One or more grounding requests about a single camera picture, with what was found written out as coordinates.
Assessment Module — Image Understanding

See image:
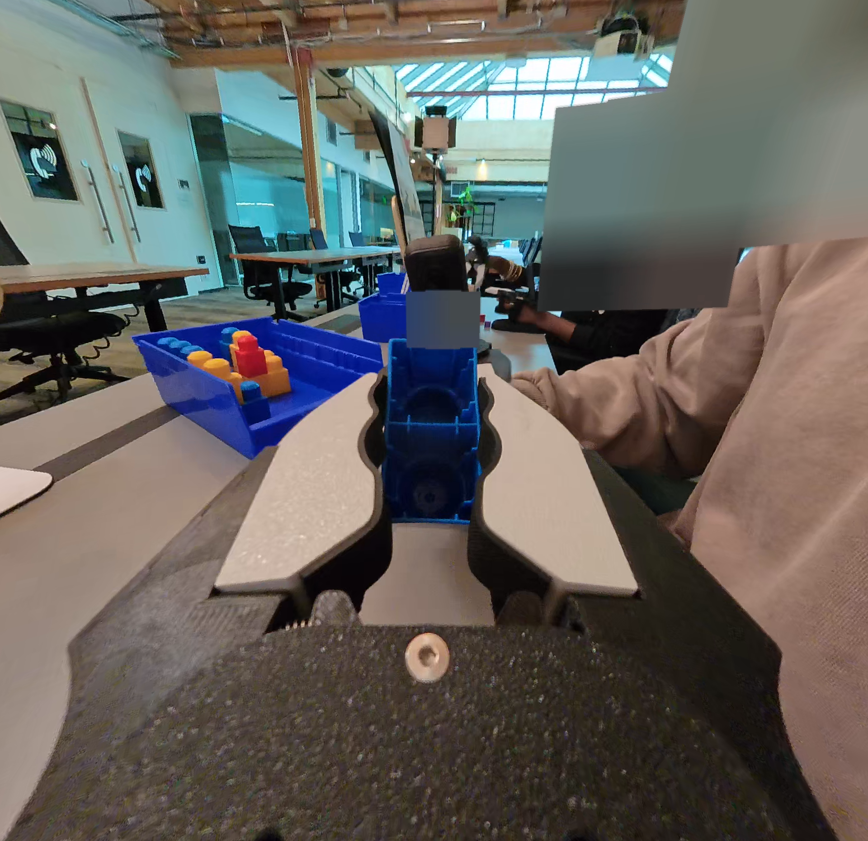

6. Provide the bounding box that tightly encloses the black hand-held device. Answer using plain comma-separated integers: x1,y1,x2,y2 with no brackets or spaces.
469,236,541,316

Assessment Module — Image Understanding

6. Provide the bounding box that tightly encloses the white document stand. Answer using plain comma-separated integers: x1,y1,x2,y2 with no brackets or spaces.
0,466,54,517

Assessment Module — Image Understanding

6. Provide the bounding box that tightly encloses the black office chair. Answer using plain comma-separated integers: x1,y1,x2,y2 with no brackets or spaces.
227,224,313,323
308,227,363,310
0,221,130,401

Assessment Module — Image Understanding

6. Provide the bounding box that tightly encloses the standing banner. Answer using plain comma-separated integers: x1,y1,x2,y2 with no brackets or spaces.
368,109,428,245

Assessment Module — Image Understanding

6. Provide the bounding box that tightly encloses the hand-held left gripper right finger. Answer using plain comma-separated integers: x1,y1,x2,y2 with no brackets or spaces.
468,376,640,599

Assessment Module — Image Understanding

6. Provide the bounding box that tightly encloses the ceiling projector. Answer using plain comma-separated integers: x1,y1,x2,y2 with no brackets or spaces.
595,13,656,61

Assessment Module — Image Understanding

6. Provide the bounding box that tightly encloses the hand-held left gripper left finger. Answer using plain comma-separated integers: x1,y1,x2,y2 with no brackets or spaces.
212,372,394,598

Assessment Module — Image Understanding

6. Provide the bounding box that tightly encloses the wooden post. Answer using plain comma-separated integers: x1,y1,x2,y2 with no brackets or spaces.
292,47,328,235

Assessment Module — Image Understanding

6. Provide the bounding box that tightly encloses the blue plastic bin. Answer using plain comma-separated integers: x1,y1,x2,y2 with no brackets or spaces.
357,272,412,344
132,317,385,460

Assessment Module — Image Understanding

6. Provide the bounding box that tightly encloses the studio light panel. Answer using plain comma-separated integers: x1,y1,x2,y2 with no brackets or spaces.
414,106,457,152

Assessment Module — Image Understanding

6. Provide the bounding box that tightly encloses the blue two-stud block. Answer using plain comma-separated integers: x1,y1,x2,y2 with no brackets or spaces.
381,338,484,526

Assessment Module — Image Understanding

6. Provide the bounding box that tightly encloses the wooden top desk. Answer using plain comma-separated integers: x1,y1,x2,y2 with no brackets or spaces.
0,263,210,334
229,246,402,313

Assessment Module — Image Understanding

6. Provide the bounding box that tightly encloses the group of toy bricks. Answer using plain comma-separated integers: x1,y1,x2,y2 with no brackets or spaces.
155,326,292,425

